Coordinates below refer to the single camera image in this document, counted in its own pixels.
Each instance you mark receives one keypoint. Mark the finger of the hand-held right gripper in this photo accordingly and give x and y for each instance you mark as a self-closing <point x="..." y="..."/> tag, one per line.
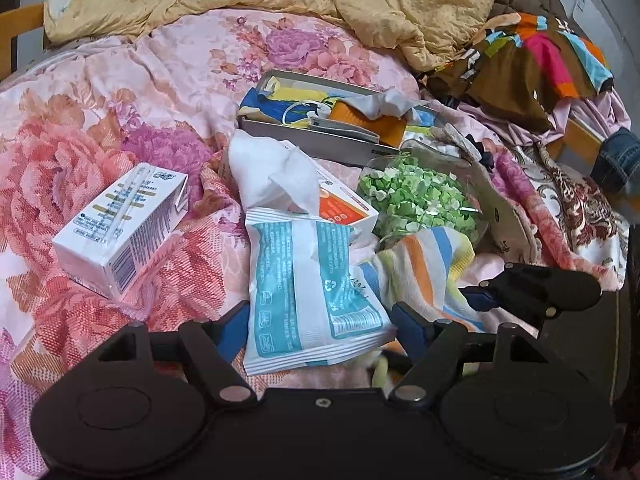
<point x="520" y="287"/>

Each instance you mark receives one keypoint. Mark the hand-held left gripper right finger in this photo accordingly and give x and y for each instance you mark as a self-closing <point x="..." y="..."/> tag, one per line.
<point x="410" y="330"/>

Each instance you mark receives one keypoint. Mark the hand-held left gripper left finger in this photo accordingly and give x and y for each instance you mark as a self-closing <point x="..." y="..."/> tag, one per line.
<point x="231" y="327"/>

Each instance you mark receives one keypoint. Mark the teal white packet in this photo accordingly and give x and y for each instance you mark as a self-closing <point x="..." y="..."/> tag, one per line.
<point x="300" y="285"/>

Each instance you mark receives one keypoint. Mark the orange plastic cup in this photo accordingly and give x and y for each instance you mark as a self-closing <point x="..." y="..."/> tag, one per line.
<point x="390" y="132"/>

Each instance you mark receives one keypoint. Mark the grey cardboard box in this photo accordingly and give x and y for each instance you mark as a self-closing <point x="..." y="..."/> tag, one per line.
<point x="300" y="135"/>

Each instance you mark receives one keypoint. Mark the yellow striped towel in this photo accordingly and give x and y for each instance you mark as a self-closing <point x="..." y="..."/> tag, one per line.
<point x="425" y="265"/>

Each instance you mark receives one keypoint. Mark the beige cloth pouch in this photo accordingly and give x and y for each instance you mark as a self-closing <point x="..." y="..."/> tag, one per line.
<point x="505" y="220"/>

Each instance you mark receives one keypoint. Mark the burgundy floral blanket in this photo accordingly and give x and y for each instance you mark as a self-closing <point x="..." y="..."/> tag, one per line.
<point x="575" y="210"/>

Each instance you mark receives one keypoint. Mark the glass jar of green paper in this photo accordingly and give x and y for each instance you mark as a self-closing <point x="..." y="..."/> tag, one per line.
<point x="420" y="195"/>

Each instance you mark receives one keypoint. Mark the orange white medicine box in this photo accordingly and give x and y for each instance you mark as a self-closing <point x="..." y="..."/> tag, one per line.
<point x="345" y="210"/>

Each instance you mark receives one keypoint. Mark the white milk carton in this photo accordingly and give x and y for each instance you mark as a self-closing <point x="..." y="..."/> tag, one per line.
<point x="115" y="240"/>

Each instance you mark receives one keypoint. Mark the blue jeans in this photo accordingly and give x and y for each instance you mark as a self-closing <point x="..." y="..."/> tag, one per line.
<point x="617" y="160"/>

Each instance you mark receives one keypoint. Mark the white crocheted cloth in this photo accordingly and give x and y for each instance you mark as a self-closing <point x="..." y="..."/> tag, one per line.
<point x="430" y="140"/>

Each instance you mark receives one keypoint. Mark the pale pink garment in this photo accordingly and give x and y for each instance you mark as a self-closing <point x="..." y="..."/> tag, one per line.
<point x="595" y="110"/>

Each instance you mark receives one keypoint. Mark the grey face mask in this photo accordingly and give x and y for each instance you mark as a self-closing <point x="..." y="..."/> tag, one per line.
<point x="345" y="130"/>

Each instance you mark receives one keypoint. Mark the brown multicoloured striped garment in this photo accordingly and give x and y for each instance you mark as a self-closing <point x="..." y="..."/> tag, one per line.
<point x="515" y="75"/>

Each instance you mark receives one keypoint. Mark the pink floral bed sheet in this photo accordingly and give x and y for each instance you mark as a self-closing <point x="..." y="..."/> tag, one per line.
<point x="100" y="110"/>

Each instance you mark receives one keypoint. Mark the wooden bed frame rail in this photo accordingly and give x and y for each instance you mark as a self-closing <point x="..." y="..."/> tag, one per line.
<point x="580" y="137"/>

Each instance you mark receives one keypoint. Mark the wooden bed frame post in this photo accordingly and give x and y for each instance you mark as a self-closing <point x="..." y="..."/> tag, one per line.
<point x="20" y="35"/>

